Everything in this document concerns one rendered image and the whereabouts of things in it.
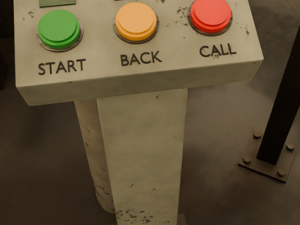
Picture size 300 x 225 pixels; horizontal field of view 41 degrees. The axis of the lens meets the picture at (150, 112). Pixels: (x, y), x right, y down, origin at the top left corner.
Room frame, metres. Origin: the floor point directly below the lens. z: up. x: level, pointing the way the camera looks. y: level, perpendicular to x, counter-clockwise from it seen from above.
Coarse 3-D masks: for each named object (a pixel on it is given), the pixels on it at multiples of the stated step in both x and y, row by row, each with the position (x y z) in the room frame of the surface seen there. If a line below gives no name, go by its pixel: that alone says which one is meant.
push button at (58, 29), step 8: (48, 16) 0.32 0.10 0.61; (56, 16) 0.32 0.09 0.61; (64, 16) 0.32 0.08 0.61; (72, 16) 0.32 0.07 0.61; (40, 24) 0.31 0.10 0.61; (48, 24) 0.31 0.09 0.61; (56, 24) 0.31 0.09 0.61; (64, 24) 0.31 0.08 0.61; (72, 24) 0.31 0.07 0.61; (40, 32) 0.31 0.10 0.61; (48, 32) 0.31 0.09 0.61; (56, 32) 0.31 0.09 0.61; (64, 32) 0.31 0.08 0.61; (72, 32) 0.31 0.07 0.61; (48, 40) 0.30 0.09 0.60; (56, 40) 0.30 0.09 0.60; (64, 40) 0.30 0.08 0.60; (72, 40) 0.30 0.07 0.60; (56, 48) 0.30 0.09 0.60
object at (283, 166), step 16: (288, 64) 0.56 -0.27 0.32; (288, 80) 0.56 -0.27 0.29; (288, 96) 0.55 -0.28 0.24; (272, 112) 0.56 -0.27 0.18; (288, 112) 0.55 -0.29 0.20; (272, 128) 0.56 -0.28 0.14; (288, 128) 0.54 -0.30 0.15; (256, 144) 0.61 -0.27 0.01; (272, 144) 0.55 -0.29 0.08; (288, 144) 0.60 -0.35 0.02; (240, 160) 0.56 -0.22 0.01; (256, 160) 0.56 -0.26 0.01; (272, 160) 0.54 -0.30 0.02; (288, 160) 0.55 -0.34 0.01; (272, 176) 0.51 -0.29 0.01
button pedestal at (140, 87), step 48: (96, 0) 0.35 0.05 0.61; (144, 0) 0.35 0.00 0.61; (192, 0) 0.35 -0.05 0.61; (240, 0) 0.35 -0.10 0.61; (48, 48) 0.30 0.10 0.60; (96, 48) 0.30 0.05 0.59; (144, 48) 0.30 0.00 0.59; (192, 48) 0.30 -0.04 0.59; (240, 48) 0.30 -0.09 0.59; (48, 96) 0.27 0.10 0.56; (96, 96) 0.28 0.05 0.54; (144, 96) 0.29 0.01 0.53; (144, 144) 0.29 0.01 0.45; (144, 192) 0.29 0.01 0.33
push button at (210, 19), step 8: (200, 0) 0.34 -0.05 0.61; (208, 0) 0.34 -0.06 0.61; (216, 0) 0.34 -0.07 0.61; (224, 0) 0.35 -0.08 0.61; (192, 8) 0.34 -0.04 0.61; (200, 8) 0.33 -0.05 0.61; (208, 8) 0.33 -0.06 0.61; (216, 8) 0.33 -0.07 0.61; (224, 8) 0.33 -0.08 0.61; (192, 16) 0.33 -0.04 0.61; (200, 16) 0.33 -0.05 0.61; (208, 16) 0.33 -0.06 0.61; (216, 16) 0.33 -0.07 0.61; (224, 16) 0.33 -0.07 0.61; (200, 24) 0.32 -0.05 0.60; (208, 24) 0.32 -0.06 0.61; (216, 24) 0.32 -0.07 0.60; (224, 24) 0.32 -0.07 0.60; (208, 32) 0.32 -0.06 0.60
